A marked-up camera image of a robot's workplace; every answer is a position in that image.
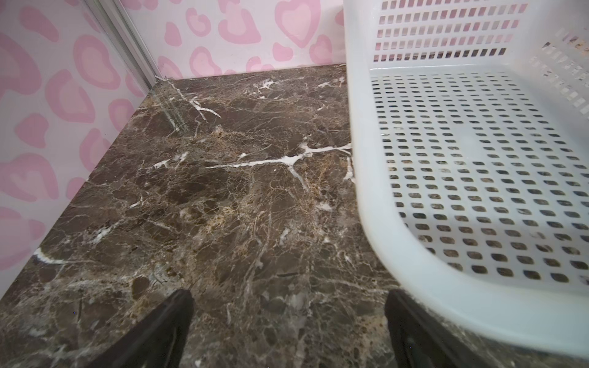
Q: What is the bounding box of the white perforated plastic basket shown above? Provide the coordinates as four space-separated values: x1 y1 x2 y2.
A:
344 1 588 358

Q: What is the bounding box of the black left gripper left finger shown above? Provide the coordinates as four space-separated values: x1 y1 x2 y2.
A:
88 289 194 368

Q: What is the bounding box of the aluminium corner frame post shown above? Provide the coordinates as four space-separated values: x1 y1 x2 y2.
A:
83 0 162 91

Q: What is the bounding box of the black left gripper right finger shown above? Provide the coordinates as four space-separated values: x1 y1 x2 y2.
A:
384 289 489 367

